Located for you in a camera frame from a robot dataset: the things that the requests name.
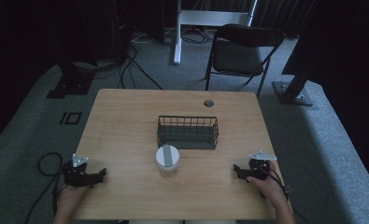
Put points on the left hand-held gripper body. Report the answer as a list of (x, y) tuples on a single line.
[(74, 174)]

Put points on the person's right hand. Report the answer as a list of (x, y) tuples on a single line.
[(267, 186)]

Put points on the black stand with metal base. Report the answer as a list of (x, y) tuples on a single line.
[(292, 90)]

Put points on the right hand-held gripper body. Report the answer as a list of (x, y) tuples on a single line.
[(260, 166)]

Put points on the black folding chair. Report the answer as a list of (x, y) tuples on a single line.
[(239, 56)]

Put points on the white cup with grey-striped lid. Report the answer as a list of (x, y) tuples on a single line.
[(167, 160)]

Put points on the black stand base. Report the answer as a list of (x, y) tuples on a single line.
[(71, 84)]

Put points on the white metal desk frame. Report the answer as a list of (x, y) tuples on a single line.
[(204, 18)]

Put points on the person's left hand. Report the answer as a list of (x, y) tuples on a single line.
[(71, 197)]

